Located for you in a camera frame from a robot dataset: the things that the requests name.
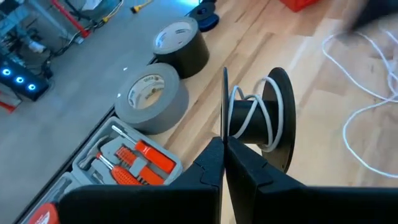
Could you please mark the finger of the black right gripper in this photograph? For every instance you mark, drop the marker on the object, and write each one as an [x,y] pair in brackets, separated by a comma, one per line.
[357,20]

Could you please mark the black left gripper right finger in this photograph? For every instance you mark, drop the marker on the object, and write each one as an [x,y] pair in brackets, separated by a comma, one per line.
[311,205]

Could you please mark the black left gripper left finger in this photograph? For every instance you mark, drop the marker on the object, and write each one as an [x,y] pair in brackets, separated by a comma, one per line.
[140,205]

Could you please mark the small black plastic spool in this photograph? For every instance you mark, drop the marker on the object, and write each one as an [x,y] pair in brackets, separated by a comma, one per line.
[289,124]

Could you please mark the red plastic bin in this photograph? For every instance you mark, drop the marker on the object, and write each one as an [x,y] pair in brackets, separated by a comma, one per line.
[298,3]

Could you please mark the grey plastic tool case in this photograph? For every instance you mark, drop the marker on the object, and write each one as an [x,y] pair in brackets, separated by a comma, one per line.
[66,183]

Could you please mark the small grey tape roll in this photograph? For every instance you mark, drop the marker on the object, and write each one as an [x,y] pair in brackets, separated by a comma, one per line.
[189,56]

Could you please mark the black computer tower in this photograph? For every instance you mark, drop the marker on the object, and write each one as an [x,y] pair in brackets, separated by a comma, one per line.
[18,87]

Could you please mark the red metal bar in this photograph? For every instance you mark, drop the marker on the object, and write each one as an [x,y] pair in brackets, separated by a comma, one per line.
[70,18]

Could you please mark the grey duct tape roll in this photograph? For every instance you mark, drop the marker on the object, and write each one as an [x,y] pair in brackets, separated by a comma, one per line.
[174,105]

